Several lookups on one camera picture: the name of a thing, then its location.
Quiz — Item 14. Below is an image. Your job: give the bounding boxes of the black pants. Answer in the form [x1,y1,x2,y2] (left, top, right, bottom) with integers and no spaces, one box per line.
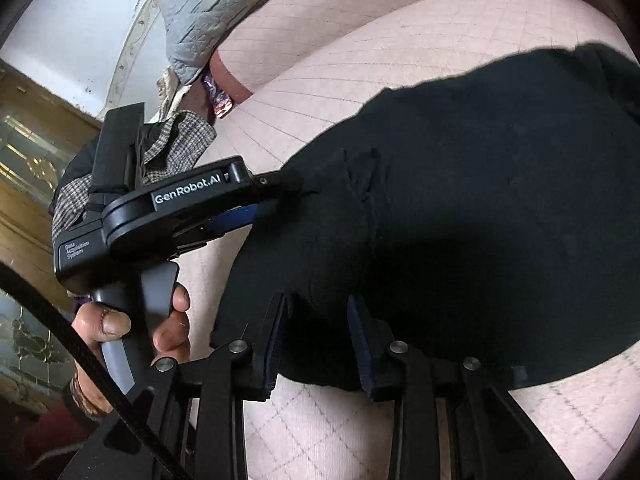
[210,44,639,390]

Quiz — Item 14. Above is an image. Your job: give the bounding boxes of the person's left hand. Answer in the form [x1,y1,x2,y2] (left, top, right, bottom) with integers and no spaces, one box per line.
[69,282,192,416]

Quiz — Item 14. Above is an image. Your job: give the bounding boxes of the checkered shirt garment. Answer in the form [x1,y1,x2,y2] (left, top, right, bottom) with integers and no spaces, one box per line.
[49,110,217,240]

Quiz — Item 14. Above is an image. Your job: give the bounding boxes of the wooden glass cabinet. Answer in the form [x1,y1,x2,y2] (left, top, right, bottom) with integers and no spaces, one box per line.
[1,63,100,412]

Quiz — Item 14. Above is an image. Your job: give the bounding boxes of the pink quilted bedspread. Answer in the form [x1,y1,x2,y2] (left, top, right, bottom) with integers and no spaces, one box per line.
[203,0,639,479]

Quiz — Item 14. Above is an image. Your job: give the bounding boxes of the black cable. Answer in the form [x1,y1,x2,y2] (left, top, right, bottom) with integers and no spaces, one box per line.
[0,261,191,480]

